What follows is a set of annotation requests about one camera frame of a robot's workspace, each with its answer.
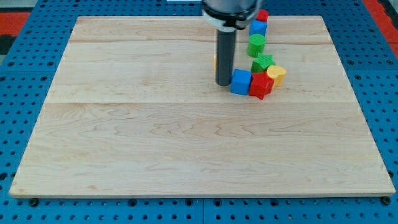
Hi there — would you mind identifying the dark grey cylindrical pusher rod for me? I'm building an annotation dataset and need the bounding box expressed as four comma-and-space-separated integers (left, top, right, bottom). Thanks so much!
215, 30, 236, 86

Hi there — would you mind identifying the yellow hexagon block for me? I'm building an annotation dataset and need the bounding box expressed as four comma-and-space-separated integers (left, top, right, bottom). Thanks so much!
213, 54, 217, 71

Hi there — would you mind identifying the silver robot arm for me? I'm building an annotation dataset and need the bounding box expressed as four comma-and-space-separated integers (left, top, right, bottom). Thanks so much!
201, 0, 264, 86

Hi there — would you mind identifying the green cylinder block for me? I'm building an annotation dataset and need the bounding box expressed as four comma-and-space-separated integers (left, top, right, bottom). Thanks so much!
247, 34, 267, 57

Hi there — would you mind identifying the blue triangle block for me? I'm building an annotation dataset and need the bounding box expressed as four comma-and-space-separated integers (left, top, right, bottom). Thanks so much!
249, 20, 268, 36

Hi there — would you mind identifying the green star block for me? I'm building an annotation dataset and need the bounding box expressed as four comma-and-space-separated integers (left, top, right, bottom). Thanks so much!
251, 53, 276, 73

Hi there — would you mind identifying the blue cube block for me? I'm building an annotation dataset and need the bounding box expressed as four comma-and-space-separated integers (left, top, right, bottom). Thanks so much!
230, 68, 252, 95

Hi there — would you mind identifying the small red block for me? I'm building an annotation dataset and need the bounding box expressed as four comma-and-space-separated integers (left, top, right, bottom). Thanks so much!
256, 9, 269, 22

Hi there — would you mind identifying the red star block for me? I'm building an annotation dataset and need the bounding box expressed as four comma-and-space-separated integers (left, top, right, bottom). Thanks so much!
249, 72, 274, 100

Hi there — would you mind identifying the yellow heart block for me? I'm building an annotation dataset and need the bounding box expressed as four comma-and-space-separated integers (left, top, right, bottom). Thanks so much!
267, 65, 287, 86

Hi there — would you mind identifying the light wooden board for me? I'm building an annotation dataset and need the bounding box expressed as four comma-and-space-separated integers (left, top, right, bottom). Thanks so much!
9, 16, 396, 198

